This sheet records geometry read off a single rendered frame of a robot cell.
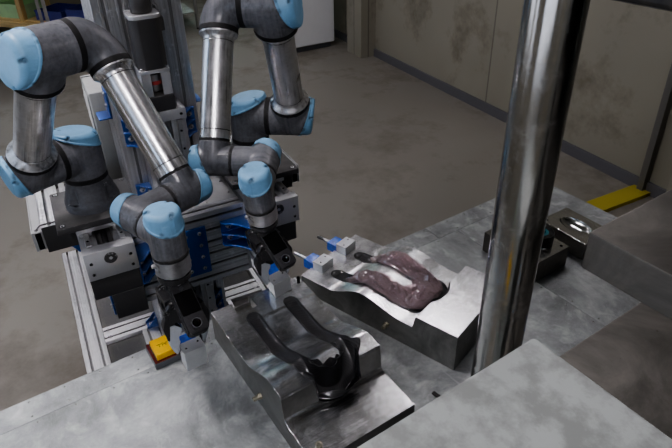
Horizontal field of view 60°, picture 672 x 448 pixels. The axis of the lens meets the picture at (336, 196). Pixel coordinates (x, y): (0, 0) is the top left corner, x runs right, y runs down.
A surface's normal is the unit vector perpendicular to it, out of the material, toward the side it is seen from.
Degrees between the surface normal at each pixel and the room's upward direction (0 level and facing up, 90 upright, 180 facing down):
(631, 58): 90
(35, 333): 0
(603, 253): 90
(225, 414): 0
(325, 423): 0
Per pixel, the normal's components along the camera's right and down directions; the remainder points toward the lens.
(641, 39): -0.88, 0.25
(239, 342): 0.01, -0.83
